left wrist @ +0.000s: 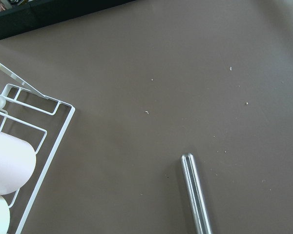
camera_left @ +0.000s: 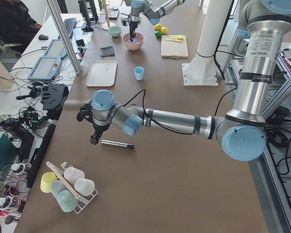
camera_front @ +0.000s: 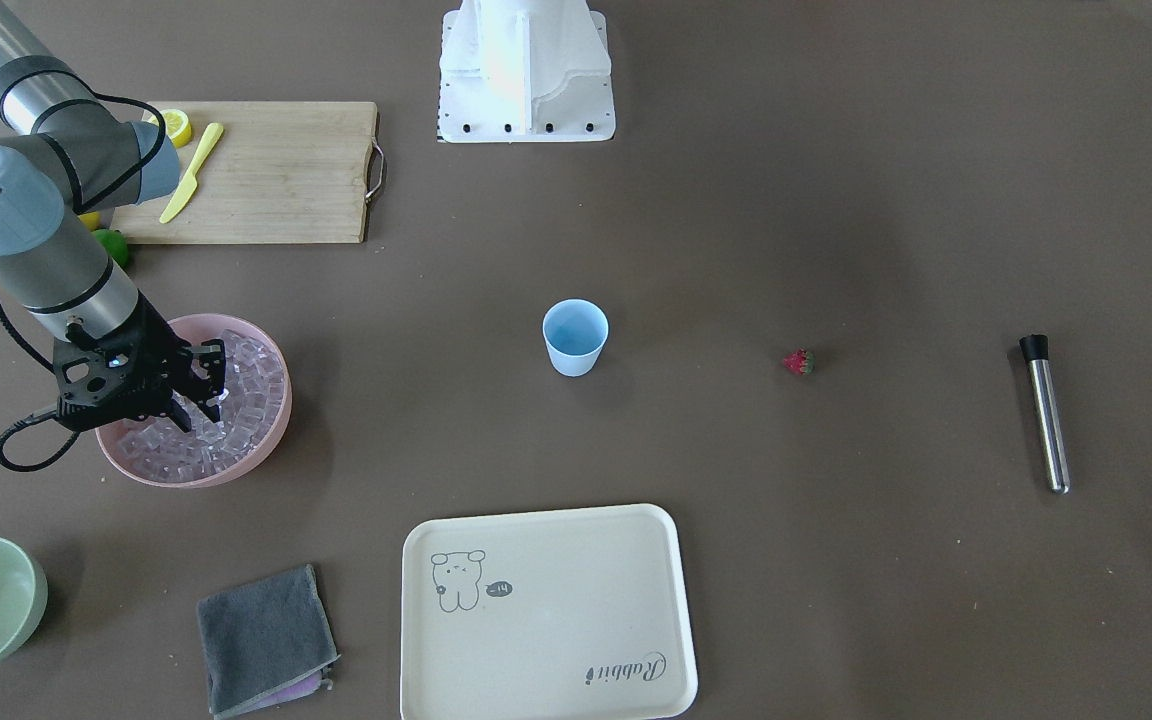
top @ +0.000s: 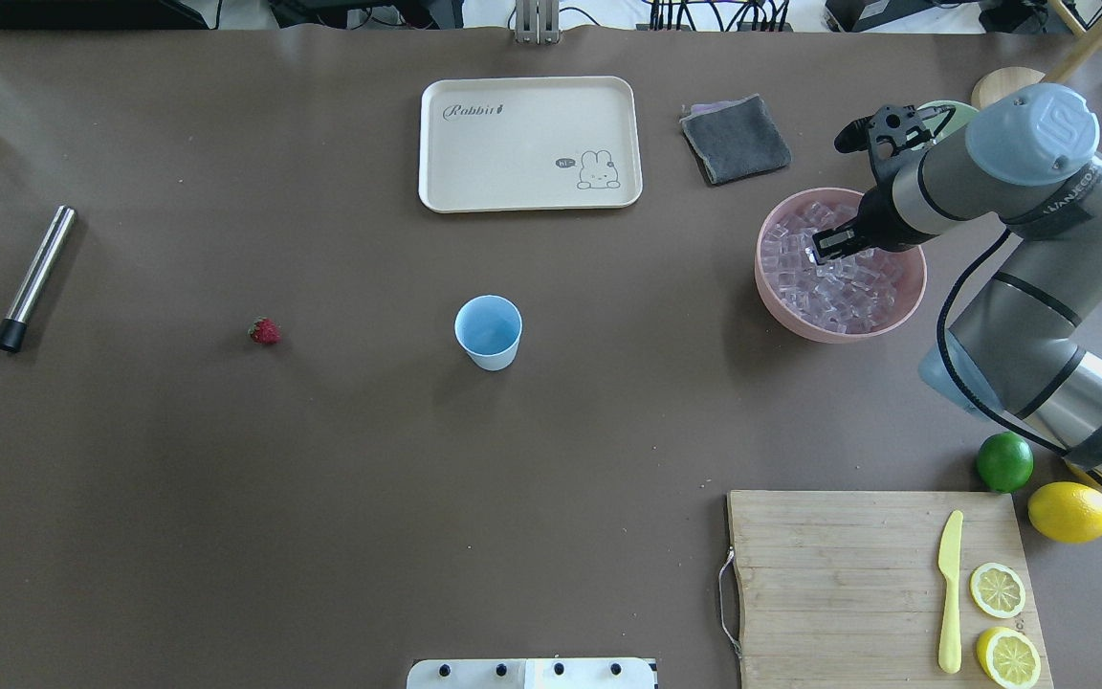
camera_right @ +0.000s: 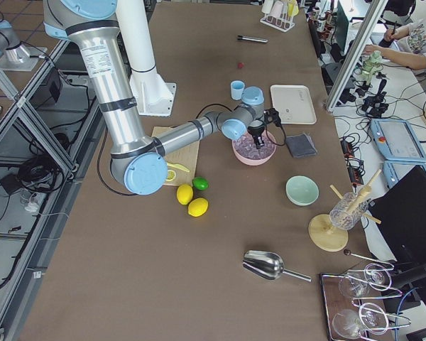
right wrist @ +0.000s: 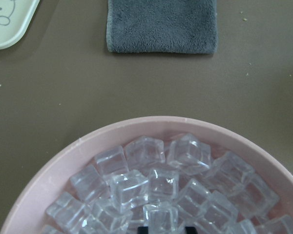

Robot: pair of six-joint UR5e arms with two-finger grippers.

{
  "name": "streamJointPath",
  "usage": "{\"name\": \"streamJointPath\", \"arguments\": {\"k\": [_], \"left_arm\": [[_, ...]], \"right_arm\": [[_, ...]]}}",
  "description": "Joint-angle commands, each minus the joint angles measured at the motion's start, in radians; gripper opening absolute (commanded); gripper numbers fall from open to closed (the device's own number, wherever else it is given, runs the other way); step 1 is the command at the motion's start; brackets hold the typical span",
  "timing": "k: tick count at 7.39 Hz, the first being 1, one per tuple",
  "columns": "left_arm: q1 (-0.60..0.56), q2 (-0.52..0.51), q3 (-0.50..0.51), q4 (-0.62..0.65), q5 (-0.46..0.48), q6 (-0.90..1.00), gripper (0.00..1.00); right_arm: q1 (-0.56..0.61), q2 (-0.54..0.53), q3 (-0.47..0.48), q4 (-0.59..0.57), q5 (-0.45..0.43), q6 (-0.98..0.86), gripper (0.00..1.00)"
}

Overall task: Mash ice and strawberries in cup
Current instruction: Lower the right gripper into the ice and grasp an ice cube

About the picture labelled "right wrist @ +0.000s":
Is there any pile of ice cubes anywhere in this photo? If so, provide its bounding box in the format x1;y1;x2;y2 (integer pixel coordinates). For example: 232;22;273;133
42;133;293;234

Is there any grey folded cloth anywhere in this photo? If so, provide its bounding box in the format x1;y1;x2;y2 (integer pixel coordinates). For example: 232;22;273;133
106;0;218;54

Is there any pink bowl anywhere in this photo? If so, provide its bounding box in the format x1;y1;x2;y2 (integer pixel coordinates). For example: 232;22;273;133
1;116;293;234

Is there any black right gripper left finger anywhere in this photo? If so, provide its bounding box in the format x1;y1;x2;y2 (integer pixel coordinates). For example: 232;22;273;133
137;226;148;234

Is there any cream rabbit tray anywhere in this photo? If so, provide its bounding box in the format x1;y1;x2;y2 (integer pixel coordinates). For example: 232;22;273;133
0;0;40;50

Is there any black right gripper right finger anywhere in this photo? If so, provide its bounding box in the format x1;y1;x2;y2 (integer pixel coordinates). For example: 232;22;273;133
185;226;196;234

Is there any clear ice cube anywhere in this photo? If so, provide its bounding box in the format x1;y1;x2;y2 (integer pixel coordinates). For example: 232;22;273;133
143;201;178;234

